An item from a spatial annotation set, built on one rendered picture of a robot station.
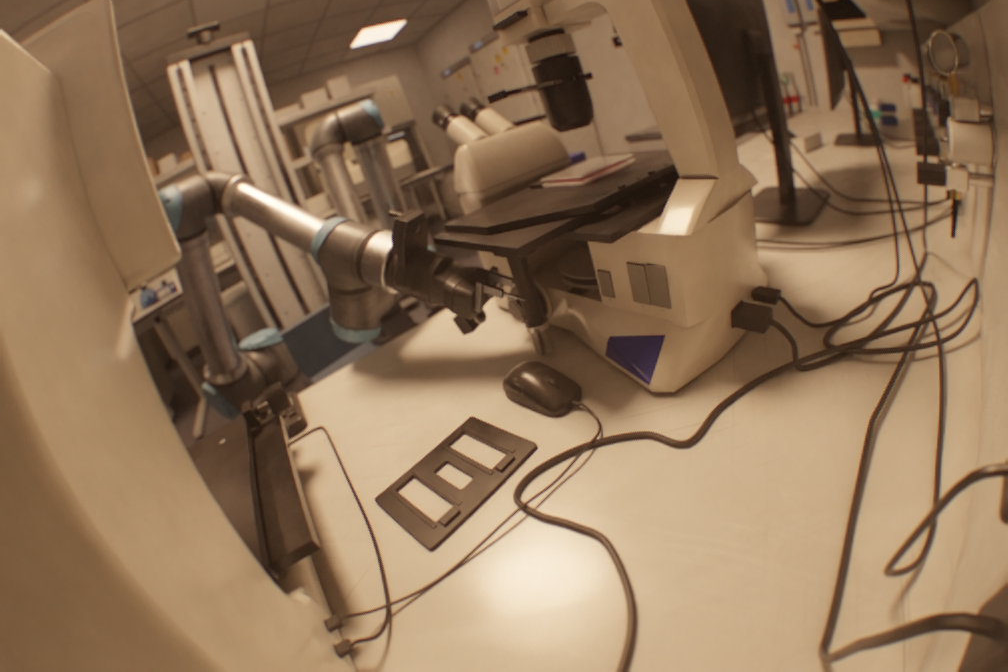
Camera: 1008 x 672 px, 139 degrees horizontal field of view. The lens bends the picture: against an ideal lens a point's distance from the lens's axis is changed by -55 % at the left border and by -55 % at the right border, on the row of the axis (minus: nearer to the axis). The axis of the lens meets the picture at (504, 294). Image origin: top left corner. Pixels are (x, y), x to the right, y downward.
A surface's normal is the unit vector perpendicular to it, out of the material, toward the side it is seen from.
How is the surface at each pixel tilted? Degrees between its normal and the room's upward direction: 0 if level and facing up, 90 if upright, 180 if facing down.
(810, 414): 0
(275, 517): 0
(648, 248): 90
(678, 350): 52
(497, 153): 62
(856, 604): 0
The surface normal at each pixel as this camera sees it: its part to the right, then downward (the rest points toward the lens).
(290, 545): -0.29, -0.88
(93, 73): 0.78, -0.04
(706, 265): 0.19, 0.34
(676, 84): -0.77, 0.46
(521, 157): 0.43, -0.13
